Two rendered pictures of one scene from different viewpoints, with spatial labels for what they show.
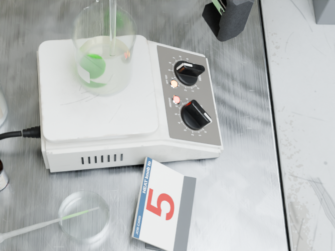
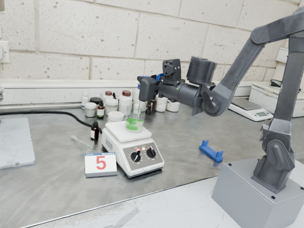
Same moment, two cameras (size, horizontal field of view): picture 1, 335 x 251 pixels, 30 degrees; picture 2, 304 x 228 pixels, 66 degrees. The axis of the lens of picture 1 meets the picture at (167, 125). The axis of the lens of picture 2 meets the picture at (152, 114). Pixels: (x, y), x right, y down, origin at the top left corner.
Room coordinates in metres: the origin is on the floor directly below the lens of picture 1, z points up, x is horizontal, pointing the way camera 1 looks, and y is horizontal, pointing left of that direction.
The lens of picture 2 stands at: (0.12, -0.60, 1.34)
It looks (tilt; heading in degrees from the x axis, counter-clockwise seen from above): 22 degrees down; 69
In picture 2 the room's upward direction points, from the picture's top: 10 degrees clockwise
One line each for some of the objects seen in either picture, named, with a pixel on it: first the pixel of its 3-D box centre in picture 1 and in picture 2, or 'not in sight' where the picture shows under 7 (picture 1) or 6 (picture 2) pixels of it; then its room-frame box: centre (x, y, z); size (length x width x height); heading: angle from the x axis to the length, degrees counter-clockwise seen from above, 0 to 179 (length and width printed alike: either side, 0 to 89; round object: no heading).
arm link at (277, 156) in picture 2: not in sight; (281, 150); (0.59, -0.25, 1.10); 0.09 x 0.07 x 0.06; 42
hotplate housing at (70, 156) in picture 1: (121, 103); (130, 144); (0.31, 0.06, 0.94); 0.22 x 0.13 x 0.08; 108
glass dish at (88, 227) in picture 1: (84, 217); (89, 151); (0.18, 0.07, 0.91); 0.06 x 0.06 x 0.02
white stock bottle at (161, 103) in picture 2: not in sight; (161, 101); (0.56, 0.46, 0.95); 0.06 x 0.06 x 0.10
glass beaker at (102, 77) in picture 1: (104, 51); (135, 118); (0.33, 0.08, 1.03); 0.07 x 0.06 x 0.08; 10
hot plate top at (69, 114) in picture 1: (97, 86); (128, 130); (0.31, 0.08, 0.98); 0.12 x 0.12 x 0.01; 18
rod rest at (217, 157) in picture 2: not in sight; (211, 149); (0.63, 0.05, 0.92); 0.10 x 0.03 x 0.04; 103
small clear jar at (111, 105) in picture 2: not in sight; (111, 107); (0.30, 0.39, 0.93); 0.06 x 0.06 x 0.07
